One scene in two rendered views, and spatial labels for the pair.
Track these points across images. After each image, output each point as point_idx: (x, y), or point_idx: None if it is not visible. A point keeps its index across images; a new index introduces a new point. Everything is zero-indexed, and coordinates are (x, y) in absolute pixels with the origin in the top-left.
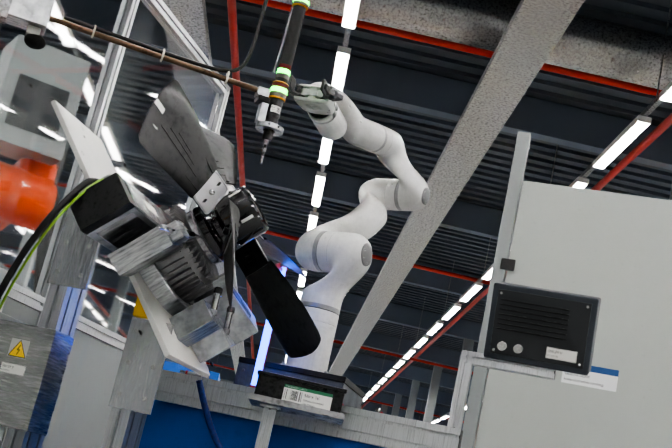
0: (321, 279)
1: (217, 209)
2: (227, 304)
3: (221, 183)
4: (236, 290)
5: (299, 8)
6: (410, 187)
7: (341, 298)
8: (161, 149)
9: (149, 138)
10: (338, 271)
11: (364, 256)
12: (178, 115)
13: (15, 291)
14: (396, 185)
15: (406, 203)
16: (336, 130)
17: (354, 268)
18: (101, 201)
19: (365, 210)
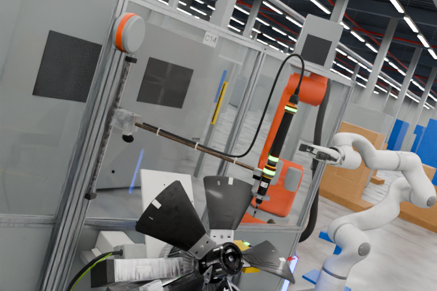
0: (333, 257)
1: (206, 256)
2: None
3: (209, 241)
4: (237, 289)
5: (287, 114)
6: (418, 195)
7: (347, 270)
8: (157, 230)
9: (145, 226)
10: (343, 256)
11: (361, 251)
12: (173, 206)
13: None
14: (411, 189)
15: (416, 204)
16: (348, 167)
17: (353, 257)
18: (99, 275)
19: (379, 209)
